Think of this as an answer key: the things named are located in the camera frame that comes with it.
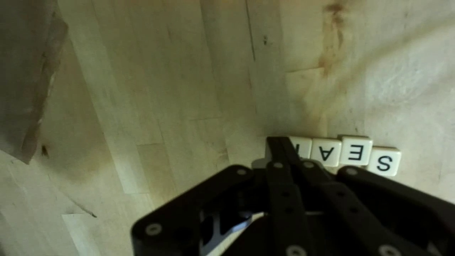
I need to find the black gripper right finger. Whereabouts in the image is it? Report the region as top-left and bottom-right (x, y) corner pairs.
(279, 137), (455, 256)

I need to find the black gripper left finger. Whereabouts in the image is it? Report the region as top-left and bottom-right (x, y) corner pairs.
(130, 136), (315, 256)

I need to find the white letter tile T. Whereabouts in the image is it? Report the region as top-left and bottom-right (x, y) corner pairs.
(288, 134), (315, 160)

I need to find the white letter tile S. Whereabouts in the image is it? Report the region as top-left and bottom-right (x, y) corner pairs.
(366, 146), (404, 179)

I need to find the white letter tile E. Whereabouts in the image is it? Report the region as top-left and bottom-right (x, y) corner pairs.
(337, 134), (376, 167)

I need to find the white letter tile A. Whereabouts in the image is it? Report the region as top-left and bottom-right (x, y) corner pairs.
(310, 137), (345, 167)

